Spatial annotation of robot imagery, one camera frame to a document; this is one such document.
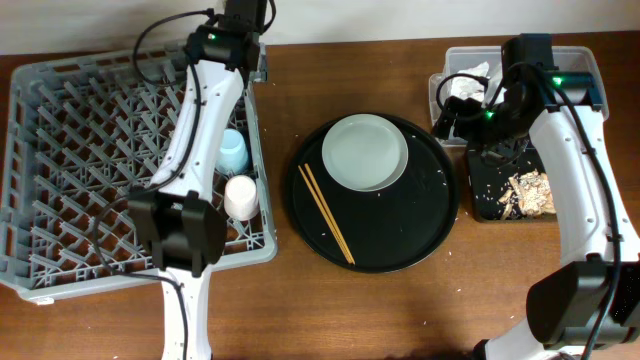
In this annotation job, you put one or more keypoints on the food scraps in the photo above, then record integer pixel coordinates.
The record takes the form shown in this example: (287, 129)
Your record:
(528, 195)

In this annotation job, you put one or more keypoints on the clear plastic bin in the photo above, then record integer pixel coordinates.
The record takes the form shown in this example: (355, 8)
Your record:
(566, 58)

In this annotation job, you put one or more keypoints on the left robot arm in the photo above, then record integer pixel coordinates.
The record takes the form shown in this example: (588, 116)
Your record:
(175, 219)

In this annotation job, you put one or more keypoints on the blue cup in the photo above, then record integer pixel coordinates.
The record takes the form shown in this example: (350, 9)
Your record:
(233, 158)

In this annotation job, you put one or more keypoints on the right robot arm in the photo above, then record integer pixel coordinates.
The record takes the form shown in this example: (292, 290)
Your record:
(529, 92)

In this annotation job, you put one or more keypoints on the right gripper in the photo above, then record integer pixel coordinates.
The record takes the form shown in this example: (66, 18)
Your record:
(466, 129)

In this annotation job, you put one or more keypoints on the grey plate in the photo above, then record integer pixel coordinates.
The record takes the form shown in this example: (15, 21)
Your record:
(365, 152)

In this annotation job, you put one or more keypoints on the pink cup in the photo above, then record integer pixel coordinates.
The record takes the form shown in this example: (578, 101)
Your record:
(241, 198)

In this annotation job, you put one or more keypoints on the black rectangular tray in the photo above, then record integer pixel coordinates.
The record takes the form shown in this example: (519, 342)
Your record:
(488, 183)

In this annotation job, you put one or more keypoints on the round black tray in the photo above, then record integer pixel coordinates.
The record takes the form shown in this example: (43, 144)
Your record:
(385, 230)

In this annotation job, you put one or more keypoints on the grey dishwasher rack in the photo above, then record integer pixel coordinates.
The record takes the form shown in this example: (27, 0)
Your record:
(80, 133)

